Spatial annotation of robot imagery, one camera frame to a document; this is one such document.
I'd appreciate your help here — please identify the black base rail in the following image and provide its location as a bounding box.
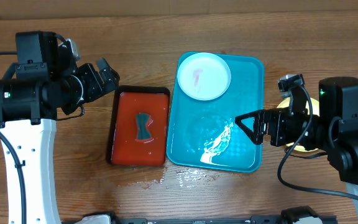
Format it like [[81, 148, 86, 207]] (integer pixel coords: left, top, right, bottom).
[[61, 211, 338, 224]]

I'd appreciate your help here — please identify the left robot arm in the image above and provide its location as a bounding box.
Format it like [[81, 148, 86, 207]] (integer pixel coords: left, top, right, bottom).
[[0, 31, 119, 223]]

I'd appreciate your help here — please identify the light blue plate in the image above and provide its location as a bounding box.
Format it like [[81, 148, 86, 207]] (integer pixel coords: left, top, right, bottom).
[[177, 52, 231, 101]]

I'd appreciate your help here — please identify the teal plastic tray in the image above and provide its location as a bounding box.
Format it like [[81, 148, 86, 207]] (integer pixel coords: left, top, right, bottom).
[[166, 54, 264, 173]]

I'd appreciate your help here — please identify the black tray with red water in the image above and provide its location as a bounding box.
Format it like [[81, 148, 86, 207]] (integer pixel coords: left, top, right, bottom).
[[106, 85, 170, 166]]

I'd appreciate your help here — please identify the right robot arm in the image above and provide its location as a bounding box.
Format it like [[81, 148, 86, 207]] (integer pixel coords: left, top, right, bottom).
[[235, 74, 358, 216]]

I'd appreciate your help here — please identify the yellow plate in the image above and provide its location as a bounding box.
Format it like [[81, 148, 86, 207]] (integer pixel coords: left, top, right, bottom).
[[277, 98, 319, 154]]

